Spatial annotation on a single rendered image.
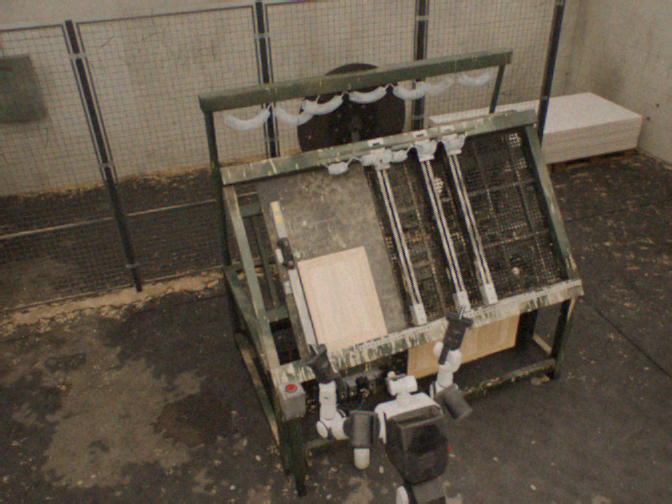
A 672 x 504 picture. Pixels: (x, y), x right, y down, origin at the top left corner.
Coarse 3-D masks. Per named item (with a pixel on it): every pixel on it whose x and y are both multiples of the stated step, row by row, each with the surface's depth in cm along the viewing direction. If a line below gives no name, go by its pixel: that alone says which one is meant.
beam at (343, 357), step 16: (544, 288) 401; (576, 288) 408; (496, 304) 389; (528, 304) 396; (544, 304) 399; (432, 320) 380; (480, 320) 385; (496, 320) 388; (384, 336) 366; (416, 336) 371; (432, 336) 374; (336, 352) 356; (352, 352) 359; (368, 352) 362; (384, 352) 364; (288, 368) 347; (304, 368) 350; (336, 368) 355; (272, 384) 348
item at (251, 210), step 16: (464, 160) 407; (480, 160) 410; (496, 160) 414; (400, 176) 392; (448, 176) 404; (240, 208) 361; (256, 208) 363; (256, 224) 364; (528, 224) 420; (256, 240) 364; (464, 256) 398; (496, 256) 404; (272, 288) 361; (272, 320) 357
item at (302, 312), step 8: (272, 208) 358; (280, 224) 358; (280, 232) 358; (288, 272) 356; (296, 272) 357; (296, 280) 356; (296, 288) 356; (296, 296) 355; (296, 304) 356; (304, 304) 356; (304, 312) 355; (304, 320) 355; (304, 328) 354; (304, 336) 355; (312, 336) 355
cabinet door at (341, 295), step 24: (312, 264) 363; (336, 264) 367; (360, 264) 371; (312, 288) 361; (336, 288) 365; (360, 288) 369; (312, 312) 359; (336, 312) 363; (360, 312) 367; (336, 336) 361; (360, 336) 365
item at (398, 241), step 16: (368, 144) 374; (384, 160) 366; (384, 176) 377; (384, 192) 376; (384, 208) 379; (400, 240) 377; (400, 256) 373; (400, 272) 378; (416, 288) 373; (416, 304) 372; (416, 320) 372
